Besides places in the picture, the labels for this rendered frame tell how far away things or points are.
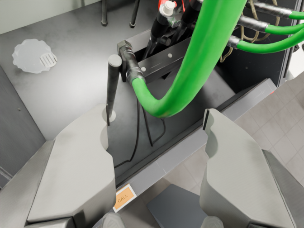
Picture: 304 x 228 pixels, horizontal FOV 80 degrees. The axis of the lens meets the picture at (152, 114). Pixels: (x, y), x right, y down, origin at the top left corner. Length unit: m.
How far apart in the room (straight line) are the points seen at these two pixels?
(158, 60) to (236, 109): 0.25
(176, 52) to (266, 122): 1.61
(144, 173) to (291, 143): 1.88
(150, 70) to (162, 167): 0.22
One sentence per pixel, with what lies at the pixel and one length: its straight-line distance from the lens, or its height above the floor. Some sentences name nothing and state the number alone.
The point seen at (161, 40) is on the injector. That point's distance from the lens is 0.38.
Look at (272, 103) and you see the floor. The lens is 2.11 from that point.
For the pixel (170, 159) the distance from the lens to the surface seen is 0.43.
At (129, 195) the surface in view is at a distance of 0.41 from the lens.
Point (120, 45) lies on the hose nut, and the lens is 0.28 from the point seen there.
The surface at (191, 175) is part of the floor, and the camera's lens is 1.52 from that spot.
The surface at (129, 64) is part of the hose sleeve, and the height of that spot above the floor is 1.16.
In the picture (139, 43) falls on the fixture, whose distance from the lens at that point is 0.46.
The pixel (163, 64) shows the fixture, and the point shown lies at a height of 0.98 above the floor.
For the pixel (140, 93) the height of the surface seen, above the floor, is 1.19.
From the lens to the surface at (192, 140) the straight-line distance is 0.46.
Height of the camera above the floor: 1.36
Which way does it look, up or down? 71 degrees down
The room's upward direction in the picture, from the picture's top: 50 degrees clockwise
